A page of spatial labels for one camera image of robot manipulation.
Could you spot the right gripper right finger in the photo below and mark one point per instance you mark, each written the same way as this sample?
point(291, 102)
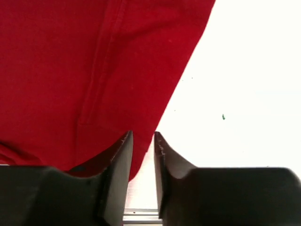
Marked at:
point(192, 196)

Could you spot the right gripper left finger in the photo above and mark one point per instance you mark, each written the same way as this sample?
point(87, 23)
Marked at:
point(92, 194)

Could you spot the dark red t shirt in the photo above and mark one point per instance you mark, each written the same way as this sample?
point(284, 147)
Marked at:
point(75, 75)

